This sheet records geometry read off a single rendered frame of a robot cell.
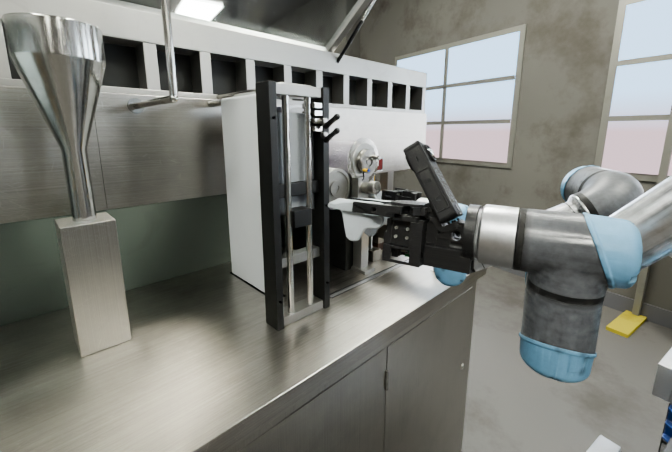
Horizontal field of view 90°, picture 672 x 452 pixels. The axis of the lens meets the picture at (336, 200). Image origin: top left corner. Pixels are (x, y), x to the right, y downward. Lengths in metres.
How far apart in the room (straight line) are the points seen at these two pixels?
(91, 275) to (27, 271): 0.29
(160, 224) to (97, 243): 0.33
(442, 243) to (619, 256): 0.18
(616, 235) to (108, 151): 1.04
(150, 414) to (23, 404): 0.22
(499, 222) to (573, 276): 0.09
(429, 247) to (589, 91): 2.96
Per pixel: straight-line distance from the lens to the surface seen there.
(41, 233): 1.08
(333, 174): 1.00
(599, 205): 0.90
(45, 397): 0.83
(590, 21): 3.45
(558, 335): 0.47
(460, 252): 0.46
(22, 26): 0.79
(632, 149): 3.22
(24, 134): 1.05
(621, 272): 0.44
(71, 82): 0.78
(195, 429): 0.65
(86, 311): 0.86
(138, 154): 1.08
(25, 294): 1.12
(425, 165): 0.46
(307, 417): 0.80
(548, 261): 0.44
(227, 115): 1.03
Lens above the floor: 1.34
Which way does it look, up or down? 12 degrees down
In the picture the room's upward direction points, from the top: straight up
